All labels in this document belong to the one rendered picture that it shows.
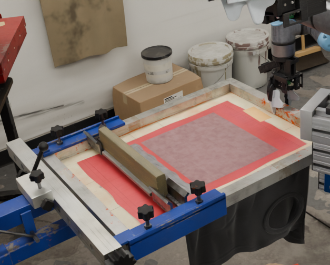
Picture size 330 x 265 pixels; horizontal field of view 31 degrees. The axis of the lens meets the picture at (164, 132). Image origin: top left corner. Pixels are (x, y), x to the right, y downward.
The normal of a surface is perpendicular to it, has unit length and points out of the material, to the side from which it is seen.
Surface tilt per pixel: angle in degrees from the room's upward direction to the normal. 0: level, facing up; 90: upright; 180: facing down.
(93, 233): 0
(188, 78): 1
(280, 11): 82
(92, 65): 90
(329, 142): 90
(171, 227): 90
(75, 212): 0
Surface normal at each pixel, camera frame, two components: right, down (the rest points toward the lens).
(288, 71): -0.84, 0.35
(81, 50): 0.78, 0.24
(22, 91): 0.54, 0.37
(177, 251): -0.11, -0.86
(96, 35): 0.03, 0.50
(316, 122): -0.57, 0.46
